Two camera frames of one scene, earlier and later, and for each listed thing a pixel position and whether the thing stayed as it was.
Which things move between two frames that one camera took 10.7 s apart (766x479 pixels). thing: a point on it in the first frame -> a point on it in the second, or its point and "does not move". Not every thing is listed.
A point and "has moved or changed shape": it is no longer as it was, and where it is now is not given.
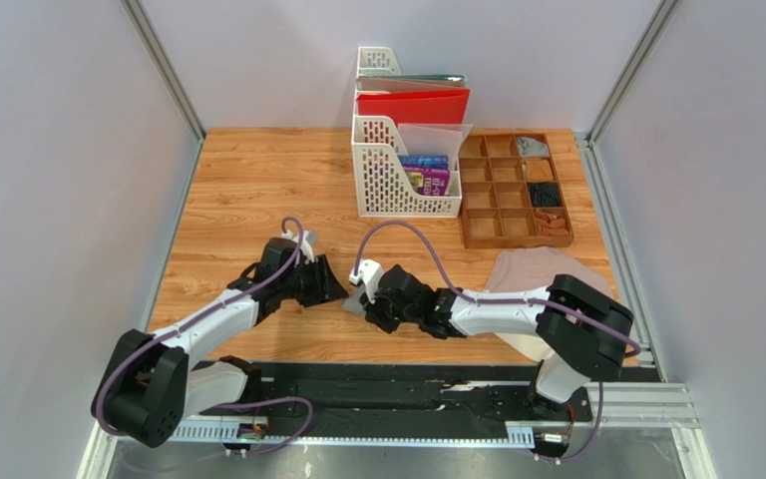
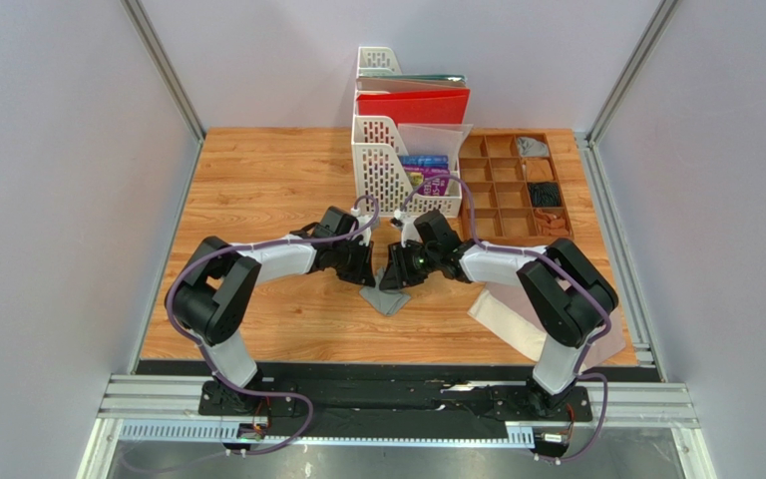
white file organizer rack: (382, 174) does not move
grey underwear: (353, 303) has moved or changed shape
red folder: (438, 107) does not move
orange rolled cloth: (548, 224) does not move
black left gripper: (325, 288) -> (364, 271)
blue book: (425, 161) does not move
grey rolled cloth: (530, 147) does not move
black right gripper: (375, 305) -> (402, 266)
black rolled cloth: (544, 194) does not move
